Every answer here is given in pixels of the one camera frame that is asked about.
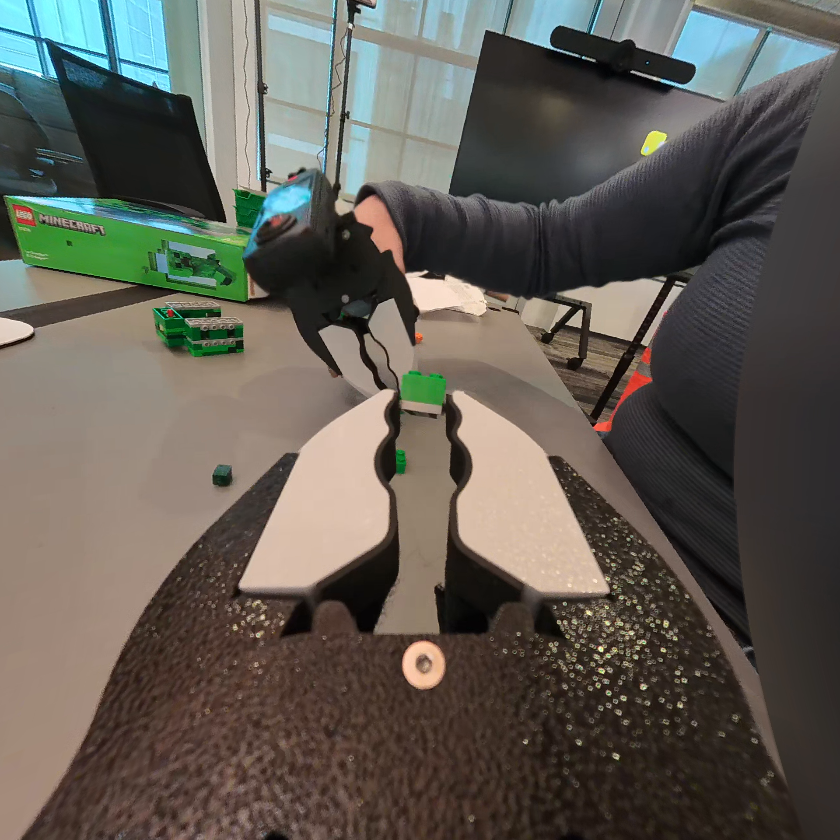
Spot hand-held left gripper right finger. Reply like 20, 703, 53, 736
445, 390, 613, 635

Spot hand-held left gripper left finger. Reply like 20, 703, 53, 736
238, 389, 403, 634

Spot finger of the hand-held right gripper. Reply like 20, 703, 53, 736
369, 294, 421, 389
325, 323, 389, 399

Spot green and grey brick stack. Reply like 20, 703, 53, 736
400, 371, 449, 418

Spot grey desk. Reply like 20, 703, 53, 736
0, 259, 788, 840

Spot person's right hand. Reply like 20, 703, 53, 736
353, 192, 408, 273

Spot white paper sheets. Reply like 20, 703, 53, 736
406, 274, 490, 317

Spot stack of green bins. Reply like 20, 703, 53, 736
232, 186, 270, 232

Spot green and grey brick assembly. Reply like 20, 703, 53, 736
152, 301, 245, 359

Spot orange traffic cone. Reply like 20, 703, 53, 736
593, 344, 657, 434

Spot thin black pole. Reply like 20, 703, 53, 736
252, 0, 271, 193

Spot black screen stand legs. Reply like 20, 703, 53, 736
541, 272, 691, 424

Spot green toy brick box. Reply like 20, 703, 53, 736
3, 195, 265, 303

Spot black office chair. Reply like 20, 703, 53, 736
45, 38, 228, 224

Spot black screen on stand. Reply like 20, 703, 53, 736
449, 29, 729, 206

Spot black video bar camera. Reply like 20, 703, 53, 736
549, 25, 697, 85

